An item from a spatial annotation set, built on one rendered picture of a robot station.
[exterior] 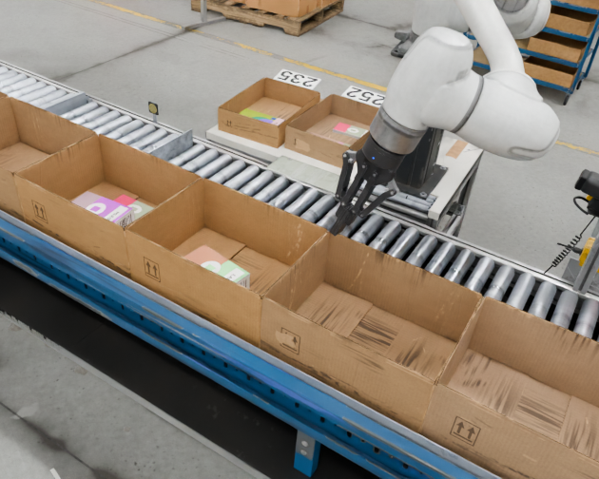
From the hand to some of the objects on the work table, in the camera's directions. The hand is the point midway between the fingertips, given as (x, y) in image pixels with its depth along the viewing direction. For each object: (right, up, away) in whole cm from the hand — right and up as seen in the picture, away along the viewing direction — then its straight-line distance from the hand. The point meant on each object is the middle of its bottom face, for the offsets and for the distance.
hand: (342, 220), depth 119 cm
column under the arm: (+32, +21, +108) cm, 114 cm away
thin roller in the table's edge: (+25, +11, +97) cm, 100 cm away
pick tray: (-21, +46, +134) cm, 144 cm away
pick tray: (+7, +37, +125) cm, 131 cm away
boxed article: (+14, +40, +129) cm, 136 cm away
